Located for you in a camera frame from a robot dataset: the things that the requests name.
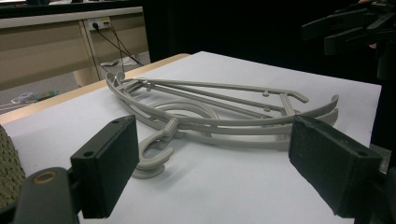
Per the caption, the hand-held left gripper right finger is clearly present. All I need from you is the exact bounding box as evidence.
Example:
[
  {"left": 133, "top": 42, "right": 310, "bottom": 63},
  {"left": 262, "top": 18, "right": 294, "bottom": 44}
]
[{"left": 288, "top": 114, "right": 384, "bottom": 219}]

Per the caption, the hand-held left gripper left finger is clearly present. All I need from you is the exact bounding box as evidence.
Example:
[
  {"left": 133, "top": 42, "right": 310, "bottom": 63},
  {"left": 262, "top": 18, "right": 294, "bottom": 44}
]
[{"left": 70, "top": 114, "right": 140, "bottom": 219}]

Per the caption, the grey plastic clothes hanger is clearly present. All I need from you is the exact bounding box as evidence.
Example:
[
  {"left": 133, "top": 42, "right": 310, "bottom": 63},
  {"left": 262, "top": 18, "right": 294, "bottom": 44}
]
[
  {"left": 106, "top": 74, "right": 340, "bottom": 175},
  {"left": 106, "top": 71, "right": 340, "bottom": 171},
  {"left": 108, "top": 77, "right": 292, "bottom": 180}
]

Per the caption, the olive green woven basket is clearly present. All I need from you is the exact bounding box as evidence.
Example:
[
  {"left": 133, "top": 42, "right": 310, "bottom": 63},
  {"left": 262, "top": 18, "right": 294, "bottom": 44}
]
[{"left": 0, "top": 124, "right": 26, "bottom": 209}]

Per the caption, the white paper sheet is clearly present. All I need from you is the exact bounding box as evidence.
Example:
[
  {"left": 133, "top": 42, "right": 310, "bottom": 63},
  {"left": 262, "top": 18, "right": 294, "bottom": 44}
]
[{"left": 2, "top": 50, "right": 382, "bottom": 224}]

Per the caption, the beige wooden desk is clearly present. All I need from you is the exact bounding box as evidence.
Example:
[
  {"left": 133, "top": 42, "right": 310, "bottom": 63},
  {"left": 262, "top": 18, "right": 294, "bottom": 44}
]
[{"left": 0, "top": 6, "right": 150, "bottom": 91}]

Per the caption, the white power socket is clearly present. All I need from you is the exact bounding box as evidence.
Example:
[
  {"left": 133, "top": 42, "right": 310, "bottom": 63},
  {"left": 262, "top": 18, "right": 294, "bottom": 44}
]
[{"left": 87, "top": 17, "right": 112, "bottom": 32}]

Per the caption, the black power cable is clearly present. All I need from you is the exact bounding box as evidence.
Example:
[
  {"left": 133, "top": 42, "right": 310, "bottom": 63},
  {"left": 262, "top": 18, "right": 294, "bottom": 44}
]
[
  {"left": 92, "top": 22, "right": 145, "bottom": 68},
  {"left": 106, "top": 21, "right": 125, "bottom": 73}
]

